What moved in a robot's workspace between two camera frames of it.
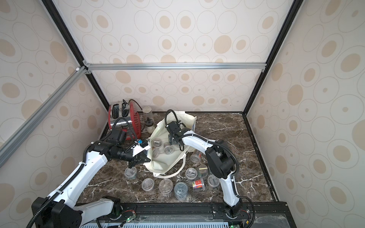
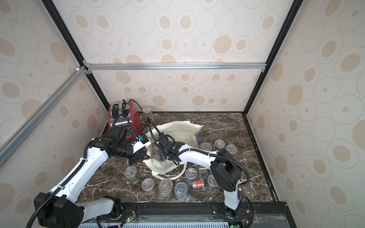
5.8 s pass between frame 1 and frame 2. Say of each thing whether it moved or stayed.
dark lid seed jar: stayed
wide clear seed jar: stayed
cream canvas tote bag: moved
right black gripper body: moved
